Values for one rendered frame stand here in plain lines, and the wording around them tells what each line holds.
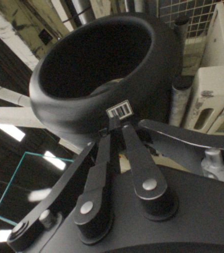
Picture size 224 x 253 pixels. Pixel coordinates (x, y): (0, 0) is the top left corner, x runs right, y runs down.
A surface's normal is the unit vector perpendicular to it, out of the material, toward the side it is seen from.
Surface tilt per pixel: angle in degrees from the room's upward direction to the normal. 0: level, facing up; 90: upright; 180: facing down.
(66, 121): 90
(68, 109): 90
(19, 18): 180
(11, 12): 180
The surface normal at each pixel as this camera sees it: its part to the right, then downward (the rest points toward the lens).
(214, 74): -0.29, -0.47
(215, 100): -0.22, 0.88
